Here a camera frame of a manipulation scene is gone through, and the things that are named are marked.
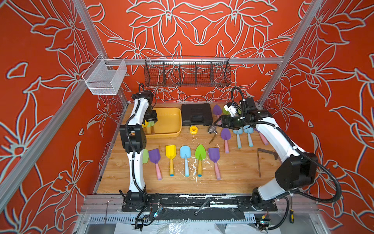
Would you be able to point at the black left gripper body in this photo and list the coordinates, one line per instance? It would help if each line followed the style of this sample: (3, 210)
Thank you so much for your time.
(150, 115)

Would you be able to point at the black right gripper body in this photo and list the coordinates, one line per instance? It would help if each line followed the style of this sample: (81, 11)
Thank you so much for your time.
(237, 122)

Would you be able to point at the pink handled tool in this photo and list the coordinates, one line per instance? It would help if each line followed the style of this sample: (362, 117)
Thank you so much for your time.
(226, 136)

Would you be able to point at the purple square shovel pink handle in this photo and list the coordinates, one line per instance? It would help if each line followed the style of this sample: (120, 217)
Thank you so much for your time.
(263, 138)

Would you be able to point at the purple shovel blade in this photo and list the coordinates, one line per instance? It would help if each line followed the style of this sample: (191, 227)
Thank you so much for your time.
(154, 157)

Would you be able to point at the yellow shovel yellow handle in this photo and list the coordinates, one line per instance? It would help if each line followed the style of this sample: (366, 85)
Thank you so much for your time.
(171, 154)

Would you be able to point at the light green shovel blade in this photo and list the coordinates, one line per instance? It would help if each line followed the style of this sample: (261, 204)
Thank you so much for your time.
(145, 158)

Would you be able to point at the small green shovel wooden handle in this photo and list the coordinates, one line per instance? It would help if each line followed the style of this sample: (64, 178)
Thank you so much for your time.
(200, 155)

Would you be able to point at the blue shovel white handle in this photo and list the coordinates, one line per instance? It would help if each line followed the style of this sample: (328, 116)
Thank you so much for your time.
(185, 153)

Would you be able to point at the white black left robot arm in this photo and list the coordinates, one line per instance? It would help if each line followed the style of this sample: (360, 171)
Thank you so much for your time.
(134, 141)

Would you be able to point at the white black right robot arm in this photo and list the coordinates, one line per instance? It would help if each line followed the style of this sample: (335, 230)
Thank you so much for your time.
(298, 167)

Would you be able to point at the yellow storage box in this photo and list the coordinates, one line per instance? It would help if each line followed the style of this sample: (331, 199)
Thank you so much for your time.
(169, 123)

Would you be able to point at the black plastic tool case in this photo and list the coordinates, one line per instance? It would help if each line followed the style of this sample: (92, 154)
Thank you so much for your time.
(196, 114)

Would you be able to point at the hex key on table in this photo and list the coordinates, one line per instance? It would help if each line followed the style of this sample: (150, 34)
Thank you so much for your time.
(267, 160)

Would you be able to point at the yellow tape roll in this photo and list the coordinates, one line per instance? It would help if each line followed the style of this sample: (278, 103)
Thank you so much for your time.
(193, 130)

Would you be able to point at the yellow black screwdriver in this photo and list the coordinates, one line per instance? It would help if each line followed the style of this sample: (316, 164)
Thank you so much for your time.
(291, 216)

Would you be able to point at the black wire wall basket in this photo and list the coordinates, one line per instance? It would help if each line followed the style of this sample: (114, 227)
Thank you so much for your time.
(187, 71)

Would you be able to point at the clear mesh wall basket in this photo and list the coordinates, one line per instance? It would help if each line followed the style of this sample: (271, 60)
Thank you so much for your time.
(105, 76)

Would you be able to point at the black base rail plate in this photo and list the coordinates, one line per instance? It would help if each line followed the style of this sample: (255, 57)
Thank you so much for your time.
(198, 202)

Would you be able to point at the wrench on base rail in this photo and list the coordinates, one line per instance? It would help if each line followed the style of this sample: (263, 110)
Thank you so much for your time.
(207, 201)

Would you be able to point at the grey cable duct strip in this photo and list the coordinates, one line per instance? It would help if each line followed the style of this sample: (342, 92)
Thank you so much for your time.
(162, 219)

